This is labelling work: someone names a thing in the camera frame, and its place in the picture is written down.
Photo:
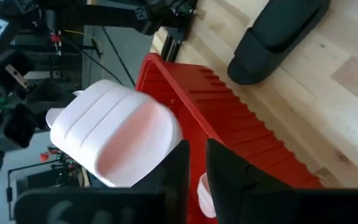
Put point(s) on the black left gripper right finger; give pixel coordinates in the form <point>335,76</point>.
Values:
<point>259,202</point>

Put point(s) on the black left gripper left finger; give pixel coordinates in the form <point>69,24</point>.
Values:
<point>104,205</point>

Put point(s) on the pink foam slide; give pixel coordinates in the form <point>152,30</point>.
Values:
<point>110,130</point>
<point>205,199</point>

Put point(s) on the red plastic bin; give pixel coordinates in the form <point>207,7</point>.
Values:
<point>244,133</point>

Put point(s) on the black foam slide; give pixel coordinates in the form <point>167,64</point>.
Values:
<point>275,40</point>

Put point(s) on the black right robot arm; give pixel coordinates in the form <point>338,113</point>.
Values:
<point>110,17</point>

